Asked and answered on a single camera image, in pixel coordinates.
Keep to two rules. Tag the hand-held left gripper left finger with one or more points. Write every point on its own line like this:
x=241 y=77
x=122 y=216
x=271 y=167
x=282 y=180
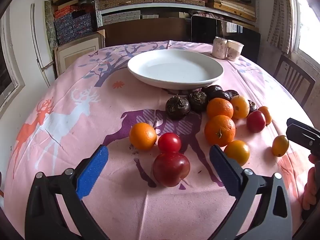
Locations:
x=93 y=172

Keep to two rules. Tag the dark wooden chair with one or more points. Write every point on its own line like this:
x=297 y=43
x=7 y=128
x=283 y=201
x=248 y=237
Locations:
x=297 y=69

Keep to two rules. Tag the white paper cup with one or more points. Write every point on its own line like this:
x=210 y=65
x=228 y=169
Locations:
x=235 y=51

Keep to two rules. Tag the stack of blue patterned boxes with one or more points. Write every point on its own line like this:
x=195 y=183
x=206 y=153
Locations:
x=75 y=27

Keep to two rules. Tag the stack of grey patterned boxes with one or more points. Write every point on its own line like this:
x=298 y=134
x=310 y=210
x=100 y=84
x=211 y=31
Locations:
x=120 y=17

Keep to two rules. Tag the white leaning board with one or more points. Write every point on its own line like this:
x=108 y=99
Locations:
x=40 y=42

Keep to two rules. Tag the pink folded cloth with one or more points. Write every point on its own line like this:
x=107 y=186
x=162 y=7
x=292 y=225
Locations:
x=205 y=15

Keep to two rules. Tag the patterned curtain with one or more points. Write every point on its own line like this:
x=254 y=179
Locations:
x=280 y=17

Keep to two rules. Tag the large red plum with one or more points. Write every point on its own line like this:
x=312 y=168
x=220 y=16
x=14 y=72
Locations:
x=171 y=168

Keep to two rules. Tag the white plate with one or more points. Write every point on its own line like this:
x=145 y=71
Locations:
x=175 y=67

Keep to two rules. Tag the orange kumquat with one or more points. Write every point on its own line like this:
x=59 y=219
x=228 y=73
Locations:
x=267 y=113
x=280 y=145

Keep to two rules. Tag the bright window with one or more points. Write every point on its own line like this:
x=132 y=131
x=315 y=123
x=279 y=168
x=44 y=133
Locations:
x=307 y=25

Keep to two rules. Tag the black glossy cabinet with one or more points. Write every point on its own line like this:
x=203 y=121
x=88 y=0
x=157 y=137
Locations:
x=202 y=30

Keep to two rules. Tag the pale picture frame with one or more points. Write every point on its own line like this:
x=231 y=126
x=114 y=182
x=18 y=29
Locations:
x=75 y=52

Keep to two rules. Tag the white drink can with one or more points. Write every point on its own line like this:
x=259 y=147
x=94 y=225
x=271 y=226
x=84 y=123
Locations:
x=220 y=48

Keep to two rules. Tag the person's right hand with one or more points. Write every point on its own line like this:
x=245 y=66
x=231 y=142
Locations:
x=310 y=192

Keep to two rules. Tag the marbled stone slab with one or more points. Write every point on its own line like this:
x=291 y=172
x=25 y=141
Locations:
x=50 y=25

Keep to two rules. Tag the large yellow round fruit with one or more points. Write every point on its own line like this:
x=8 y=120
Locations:
x=239 y=107

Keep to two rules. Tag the small yellow round fruit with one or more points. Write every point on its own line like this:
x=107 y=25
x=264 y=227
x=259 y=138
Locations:
x=238 y=152

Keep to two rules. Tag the small red plum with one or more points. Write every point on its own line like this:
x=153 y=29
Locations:
x=255 y=121

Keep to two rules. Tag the pink printed tablecloth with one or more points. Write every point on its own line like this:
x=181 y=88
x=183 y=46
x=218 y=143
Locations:
x=120 y=205

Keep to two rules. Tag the dark water chestnut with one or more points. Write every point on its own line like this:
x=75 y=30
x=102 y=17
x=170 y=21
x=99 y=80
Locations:
x=212 y=89
x=252 y=105
x=232 y=93
x=178 y=107
x=220 y=95
x=198 y=101

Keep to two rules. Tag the white framed window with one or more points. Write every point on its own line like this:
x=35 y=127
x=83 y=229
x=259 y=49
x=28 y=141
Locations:
x=7 y=75

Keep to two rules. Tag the metal shelving unit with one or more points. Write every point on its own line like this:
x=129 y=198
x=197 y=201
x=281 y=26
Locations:
x=98 y=15

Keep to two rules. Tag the red cherry tomato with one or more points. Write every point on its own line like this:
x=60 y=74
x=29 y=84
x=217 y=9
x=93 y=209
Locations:
x=169 y=142

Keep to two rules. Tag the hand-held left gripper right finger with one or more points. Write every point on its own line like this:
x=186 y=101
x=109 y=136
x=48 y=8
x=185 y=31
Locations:
x=223 y=172

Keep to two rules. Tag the brown wooden board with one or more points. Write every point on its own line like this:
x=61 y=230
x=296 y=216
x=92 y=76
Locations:
x=145 y=32

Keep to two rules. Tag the orange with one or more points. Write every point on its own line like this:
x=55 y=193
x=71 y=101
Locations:
x=142 y=136
x=220 y=131
x=220 y=108

